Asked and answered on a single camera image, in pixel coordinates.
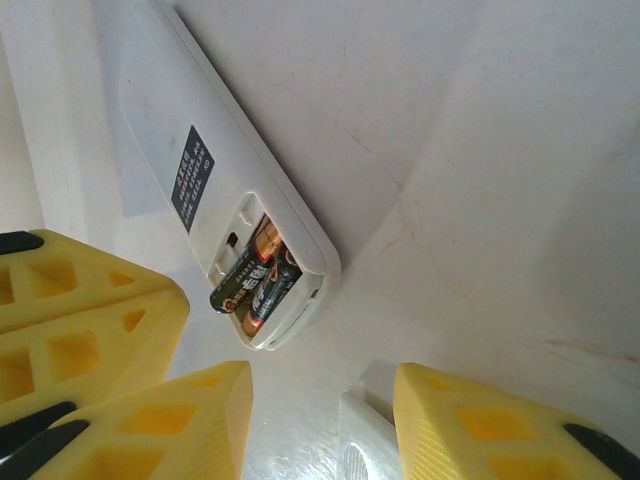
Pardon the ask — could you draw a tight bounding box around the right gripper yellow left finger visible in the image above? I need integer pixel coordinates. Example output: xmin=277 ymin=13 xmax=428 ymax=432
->
xmin=0 ymin=360 xmax=254 ymax=480

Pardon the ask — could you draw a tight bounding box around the white battery compartment cover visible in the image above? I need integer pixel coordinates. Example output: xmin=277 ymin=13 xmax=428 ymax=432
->
xmin=338 ymin=358 xmax=401 ymax=480

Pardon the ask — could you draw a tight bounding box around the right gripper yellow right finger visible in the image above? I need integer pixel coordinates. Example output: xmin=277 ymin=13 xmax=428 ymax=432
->
xmin=392 ymin=362 xmax=640 ymax=480

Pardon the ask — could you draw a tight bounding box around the black gold AAA battery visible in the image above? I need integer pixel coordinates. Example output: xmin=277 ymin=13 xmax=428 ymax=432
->
xmin=239 ymin=249 xmax=302 ymax=337
xmin=208 ymin=214 xmax=285 ymax=315

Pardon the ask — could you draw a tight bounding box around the white remote control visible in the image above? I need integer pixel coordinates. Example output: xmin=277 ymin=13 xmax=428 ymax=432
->
xmin=117 ymin=0 xmax=344 ymax=354

